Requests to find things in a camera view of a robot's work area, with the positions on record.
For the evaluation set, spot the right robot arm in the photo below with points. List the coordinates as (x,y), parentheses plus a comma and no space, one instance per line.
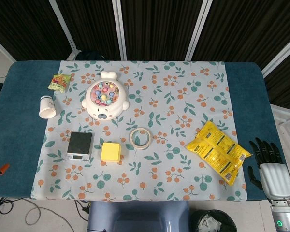
(284,215)

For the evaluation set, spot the black trash bin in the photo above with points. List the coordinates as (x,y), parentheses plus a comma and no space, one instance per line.
(213,221)

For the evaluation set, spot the white whale fishing toy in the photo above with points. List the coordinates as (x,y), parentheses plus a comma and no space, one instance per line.
(105,96)

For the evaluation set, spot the yellow snack bag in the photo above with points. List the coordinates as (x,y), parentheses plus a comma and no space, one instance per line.
(215,149)

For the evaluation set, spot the white plastic bottle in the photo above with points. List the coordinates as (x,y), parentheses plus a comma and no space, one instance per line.
(47,106)

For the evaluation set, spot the white metal rack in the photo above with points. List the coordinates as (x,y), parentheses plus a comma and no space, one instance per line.
(286,120)

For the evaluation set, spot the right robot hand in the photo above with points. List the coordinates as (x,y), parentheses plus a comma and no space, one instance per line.
(275,176)

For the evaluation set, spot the floral print tablecloth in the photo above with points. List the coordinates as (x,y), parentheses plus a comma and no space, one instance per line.
(159,108)

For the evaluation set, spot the blue table cover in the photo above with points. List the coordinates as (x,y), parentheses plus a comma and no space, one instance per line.
(14,120)

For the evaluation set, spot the green snack packet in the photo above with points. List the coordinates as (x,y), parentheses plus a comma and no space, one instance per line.
(59,83)

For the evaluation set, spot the dark partition panel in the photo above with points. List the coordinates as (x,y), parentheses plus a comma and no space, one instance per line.
(287,82)
(26,24)
(159,26)
(244,29)
(91,24)

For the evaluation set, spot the black chair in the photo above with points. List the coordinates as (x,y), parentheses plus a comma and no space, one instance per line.
(89,55)

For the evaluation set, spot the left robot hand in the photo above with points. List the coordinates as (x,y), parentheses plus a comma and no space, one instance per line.
(0,170)

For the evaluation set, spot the silver digital kitchen scale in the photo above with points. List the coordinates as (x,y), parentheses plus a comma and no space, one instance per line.
(79,145)

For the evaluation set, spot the beige tape roll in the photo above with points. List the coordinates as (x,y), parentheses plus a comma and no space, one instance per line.
(133,142)

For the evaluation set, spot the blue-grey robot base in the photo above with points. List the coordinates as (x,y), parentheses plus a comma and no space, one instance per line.
(137,217)

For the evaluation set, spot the yellow sponge block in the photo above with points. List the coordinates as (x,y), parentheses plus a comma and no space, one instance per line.
(110,151)

